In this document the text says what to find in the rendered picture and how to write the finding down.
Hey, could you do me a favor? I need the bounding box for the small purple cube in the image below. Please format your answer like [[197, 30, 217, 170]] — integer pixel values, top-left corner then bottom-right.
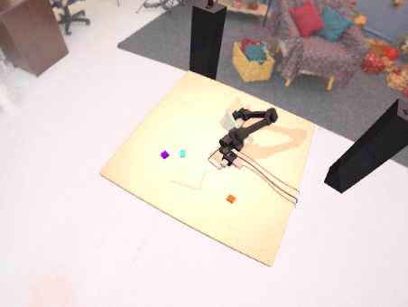
[[160, 151, 169, 160]]

